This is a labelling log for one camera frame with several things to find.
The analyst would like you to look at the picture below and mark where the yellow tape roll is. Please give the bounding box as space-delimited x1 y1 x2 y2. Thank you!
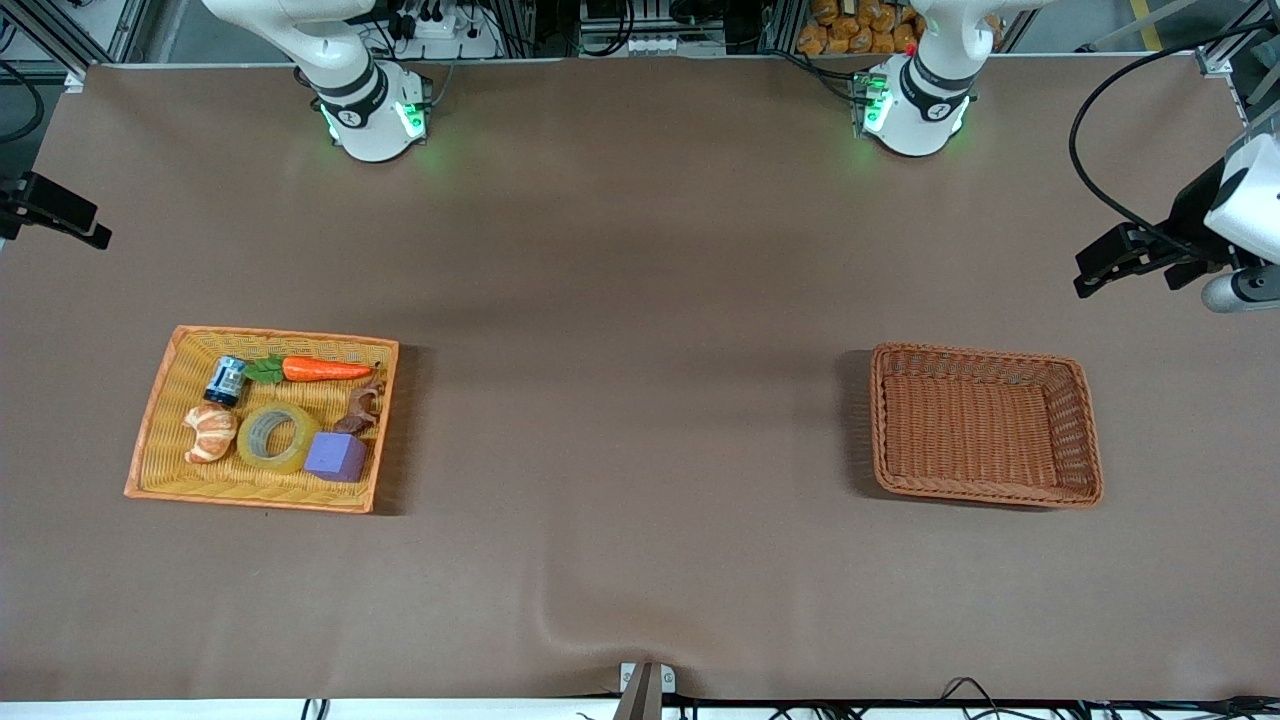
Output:
237 402 323 475

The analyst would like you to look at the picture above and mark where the blue can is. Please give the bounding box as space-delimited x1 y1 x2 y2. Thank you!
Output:
204 356 248 408

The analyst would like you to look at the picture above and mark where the brown wicker basket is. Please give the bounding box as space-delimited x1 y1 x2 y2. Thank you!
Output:
868 343 1105 509

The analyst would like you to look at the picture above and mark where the toy croissant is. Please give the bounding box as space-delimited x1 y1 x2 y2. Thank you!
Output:
183 403 240 464

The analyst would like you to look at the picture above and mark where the orange toy carrot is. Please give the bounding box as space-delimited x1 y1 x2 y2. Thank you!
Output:
244 354 375 387

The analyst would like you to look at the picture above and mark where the orange-rimmed yellow wicker tray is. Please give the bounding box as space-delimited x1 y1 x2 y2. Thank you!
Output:
124 325 400 514

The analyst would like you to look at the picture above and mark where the brown toy animal figure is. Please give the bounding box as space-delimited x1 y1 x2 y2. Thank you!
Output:
333 380 387 435

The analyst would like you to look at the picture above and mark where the purple cube block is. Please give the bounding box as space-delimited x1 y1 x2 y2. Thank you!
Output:
303 431 369 484

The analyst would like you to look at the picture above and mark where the orange snack bags pile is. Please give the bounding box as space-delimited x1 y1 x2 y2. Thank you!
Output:
797 0 1003 57

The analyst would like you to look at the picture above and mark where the white power strip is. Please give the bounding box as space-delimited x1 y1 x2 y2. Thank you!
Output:
392 0 503 61

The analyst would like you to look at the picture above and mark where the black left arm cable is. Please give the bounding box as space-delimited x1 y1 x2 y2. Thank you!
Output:
1068 30 1280 263

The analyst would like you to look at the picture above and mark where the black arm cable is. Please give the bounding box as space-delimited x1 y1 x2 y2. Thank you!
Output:
1068 30 1280 263
0 60 47 143

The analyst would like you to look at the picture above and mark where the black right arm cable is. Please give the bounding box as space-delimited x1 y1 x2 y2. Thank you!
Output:
0 60 47 143

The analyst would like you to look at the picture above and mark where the aluminium frame post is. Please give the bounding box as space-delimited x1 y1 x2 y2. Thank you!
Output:
1195 0 1280 77
0 0 151 93

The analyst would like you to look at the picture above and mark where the metal table bracket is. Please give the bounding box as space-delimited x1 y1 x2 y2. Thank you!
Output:
616 661 677 720

